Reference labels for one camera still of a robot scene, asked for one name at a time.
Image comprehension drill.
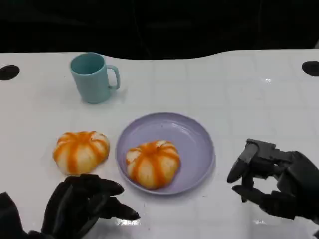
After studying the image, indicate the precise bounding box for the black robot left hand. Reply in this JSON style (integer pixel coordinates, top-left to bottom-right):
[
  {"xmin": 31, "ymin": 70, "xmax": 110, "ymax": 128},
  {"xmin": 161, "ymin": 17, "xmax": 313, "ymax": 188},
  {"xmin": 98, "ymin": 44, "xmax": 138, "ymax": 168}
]
[{"xmin": 41, "ymin": 173, "xmax": 141, "ymax": 239}]

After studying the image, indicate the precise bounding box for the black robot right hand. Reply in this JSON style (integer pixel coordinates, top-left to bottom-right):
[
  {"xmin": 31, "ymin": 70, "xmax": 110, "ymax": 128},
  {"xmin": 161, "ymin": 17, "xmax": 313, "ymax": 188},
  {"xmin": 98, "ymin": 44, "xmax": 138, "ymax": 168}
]
[{"xmin": 226, "ymin": 138, "xmax": 319, "ymax": 222}]

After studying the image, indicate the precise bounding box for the orange white toy bread roll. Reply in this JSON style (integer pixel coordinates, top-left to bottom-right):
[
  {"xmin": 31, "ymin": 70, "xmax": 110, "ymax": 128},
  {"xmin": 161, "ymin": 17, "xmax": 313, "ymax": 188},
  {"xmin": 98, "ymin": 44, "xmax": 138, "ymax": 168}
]
[
  {"xmin": 125, "ymin": 140, "xmax": 181, "ymax": 190},
  {"xmin": 52, "ymin": 131, "xmax": 111, "ymax": 175}
]

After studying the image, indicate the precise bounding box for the lilac plate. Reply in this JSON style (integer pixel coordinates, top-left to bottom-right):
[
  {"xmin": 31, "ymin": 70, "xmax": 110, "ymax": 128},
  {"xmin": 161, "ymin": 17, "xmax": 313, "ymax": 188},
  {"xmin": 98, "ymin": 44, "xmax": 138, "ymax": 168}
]
[{"xmin": 116, "ymin": 111, "xmax": 216, "ymax": 196}]

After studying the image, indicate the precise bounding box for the pale green mug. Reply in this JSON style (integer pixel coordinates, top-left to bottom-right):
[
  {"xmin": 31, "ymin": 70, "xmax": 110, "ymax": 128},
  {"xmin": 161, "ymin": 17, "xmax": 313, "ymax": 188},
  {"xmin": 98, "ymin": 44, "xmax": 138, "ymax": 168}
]
[{"xmin": 69, "ymin": 52, "xmax": 121, "ymax": 104}]

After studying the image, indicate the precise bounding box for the black table cable hole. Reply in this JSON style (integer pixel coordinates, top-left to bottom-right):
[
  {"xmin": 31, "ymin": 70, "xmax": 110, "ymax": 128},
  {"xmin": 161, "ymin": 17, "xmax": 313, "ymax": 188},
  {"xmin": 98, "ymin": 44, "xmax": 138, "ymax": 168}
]
[
  {"xmin": 301, "ymin": 61, "xmax": 319, "ymax": 77},
  {"xmin": 0, "ymin": 65, "xmax": 20, "ymax": 81}
]

